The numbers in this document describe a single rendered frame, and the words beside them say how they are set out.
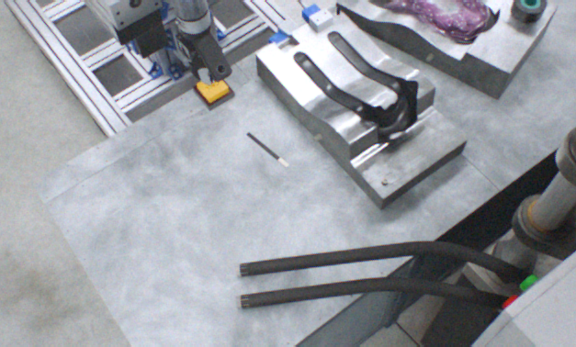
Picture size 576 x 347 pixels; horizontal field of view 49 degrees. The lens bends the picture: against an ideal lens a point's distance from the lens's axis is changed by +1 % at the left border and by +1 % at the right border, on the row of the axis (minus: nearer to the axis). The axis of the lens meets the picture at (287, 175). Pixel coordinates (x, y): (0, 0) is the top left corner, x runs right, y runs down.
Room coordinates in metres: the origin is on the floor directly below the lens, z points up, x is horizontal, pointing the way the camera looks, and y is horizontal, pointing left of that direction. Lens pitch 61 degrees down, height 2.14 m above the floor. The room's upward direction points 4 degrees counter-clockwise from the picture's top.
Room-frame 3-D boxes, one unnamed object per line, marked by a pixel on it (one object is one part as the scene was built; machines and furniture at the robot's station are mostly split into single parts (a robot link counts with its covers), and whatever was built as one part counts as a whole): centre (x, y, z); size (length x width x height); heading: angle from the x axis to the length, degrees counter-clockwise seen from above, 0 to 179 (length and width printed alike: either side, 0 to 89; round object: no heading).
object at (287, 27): (1.12, 0.01, 0.83); 0.13 x 0.05 x 0.05; 134
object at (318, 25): (1.17, -0.09, 0.89); 0.13 x 0.05 x 0.05; 31
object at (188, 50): (1.01, 0.19, 0.99); 0.09 x 0.08 x 0.12; 33
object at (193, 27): (1.01, 0.19, 1.07); 0.08 x 0.08 x 0.05
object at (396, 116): (0.92, -0.18, 0.92); 0.35 x 0.16 x 0.09; 33
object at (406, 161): (0.91, -0.18, 0.87); 0.50 x 0.26 x 0.14; 33
